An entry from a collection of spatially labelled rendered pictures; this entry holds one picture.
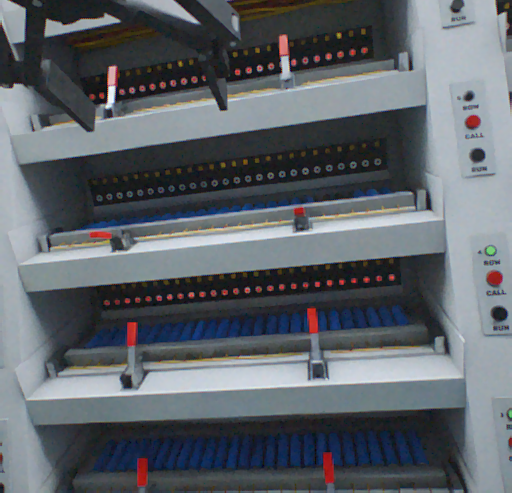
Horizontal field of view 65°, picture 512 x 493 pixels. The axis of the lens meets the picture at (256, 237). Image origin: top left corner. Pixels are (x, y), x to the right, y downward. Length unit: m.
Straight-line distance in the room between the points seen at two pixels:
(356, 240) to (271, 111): 0.21
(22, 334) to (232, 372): 0.32
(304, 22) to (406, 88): 0.32
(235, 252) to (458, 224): 0.29
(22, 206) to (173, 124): 0.27
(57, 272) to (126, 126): 0.24
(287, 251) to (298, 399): 0.20
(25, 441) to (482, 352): 0.64
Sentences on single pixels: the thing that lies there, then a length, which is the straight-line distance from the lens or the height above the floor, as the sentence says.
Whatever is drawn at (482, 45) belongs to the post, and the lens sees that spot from 0.64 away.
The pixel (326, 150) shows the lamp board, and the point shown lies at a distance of 0.72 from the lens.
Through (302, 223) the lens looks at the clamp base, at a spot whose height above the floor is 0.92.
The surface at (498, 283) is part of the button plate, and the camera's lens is 0.58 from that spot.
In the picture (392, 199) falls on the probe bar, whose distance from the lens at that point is 0.60.
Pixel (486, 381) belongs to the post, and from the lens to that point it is 0.60.
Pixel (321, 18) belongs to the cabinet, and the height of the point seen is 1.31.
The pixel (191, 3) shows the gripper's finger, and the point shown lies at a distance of 0.31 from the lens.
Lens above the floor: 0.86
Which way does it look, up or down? 4 degrees up
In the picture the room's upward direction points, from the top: 6 degrees counter-clockwise
